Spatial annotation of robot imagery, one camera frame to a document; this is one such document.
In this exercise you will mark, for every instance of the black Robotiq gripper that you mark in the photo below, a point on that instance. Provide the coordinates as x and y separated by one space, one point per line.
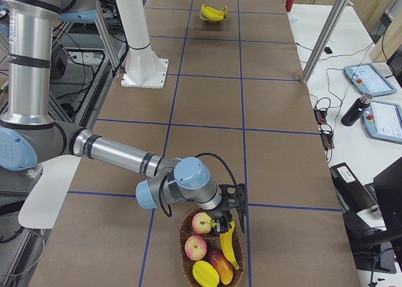
218 213

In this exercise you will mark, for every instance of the wicker basket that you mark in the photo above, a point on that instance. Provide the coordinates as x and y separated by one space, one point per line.
212 241

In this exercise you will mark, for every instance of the grey square plate orange rim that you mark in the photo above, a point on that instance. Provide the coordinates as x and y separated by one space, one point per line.
222 12

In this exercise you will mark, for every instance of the red apple upper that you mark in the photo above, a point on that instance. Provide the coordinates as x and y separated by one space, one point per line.
201 223

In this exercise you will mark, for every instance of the red apple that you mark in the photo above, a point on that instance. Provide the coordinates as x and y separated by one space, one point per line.
195 248
201 223

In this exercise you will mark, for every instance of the red apple lower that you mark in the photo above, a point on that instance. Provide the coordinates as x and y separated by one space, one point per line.
195 248

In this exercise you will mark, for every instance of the red yellow mango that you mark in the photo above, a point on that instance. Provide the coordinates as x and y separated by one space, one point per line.
221 265

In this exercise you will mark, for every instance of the black printer box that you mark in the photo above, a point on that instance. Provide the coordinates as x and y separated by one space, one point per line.
353 195

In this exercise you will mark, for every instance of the far teach pendant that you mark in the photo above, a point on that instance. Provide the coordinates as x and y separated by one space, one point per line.
366 78

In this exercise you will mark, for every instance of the teach pendant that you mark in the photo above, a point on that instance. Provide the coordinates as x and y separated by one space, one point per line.
382 121
366 78

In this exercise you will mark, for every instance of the black water bottle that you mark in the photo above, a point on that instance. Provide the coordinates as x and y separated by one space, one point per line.
356 109

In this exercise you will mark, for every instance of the black monitor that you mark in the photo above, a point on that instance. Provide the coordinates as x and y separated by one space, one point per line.
387 185

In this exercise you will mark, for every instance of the near teach pendant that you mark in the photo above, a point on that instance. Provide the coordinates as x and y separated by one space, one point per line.
382 121

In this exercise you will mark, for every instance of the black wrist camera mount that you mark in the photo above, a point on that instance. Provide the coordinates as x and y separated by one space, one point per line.
238 200

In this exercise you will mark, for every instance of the aluminium frame post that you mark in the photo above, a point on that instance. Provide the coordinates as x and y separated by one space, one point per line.
323 38

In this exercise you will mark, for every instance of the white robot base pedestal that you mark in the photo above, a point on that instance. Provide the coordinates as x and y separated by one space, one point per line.
143 68

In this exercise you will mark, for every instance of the near black cable hub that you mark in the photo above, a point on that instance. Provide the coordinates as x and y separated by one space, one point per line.
327 140

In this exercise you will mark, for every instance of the black cable hub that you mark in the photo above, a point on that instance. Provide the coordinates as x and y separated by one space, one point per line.
320 116
327 140

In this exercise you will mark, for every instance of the far black cable hub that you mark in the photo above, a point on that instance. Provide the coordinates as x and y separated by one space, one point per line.
320 116

